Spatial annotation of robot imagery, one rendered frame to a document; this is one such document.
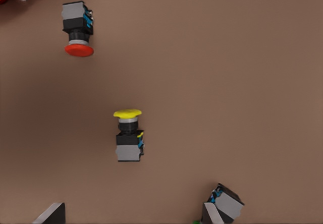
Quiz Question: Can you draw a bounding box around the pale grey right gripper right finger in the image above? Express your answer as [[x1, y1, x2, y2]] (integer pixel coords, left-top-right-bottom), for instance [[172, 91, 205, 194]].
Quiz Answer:
[[201, 202, 225, 224]]

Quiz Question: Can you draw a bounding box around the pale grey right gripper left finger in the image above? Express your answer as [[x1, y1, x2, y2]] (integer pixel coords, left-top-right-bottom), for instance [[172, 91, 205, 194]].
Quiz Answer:
[[32, 202, 66, 224]]

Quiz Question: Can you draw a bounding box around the green mushroom push-button switch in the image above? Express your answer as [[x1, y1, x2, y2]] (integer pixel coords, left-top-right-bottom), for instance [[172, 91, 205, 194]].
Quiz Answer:
[[192, 183, 245, 224]]

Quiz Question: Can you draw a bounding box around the red mushroom push-button switch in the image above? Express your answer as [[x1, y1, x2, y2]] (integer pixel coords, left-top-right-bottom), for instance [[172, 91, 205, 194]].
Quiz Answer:
[[62, 1, 95, 58]]

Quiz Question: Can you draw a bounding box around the yellow mushroom push-button switch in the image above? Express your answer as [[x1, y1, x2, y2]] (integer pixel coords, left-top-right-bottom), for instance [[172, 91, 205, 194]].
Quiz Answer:
[[113, 108, 145, 162]]

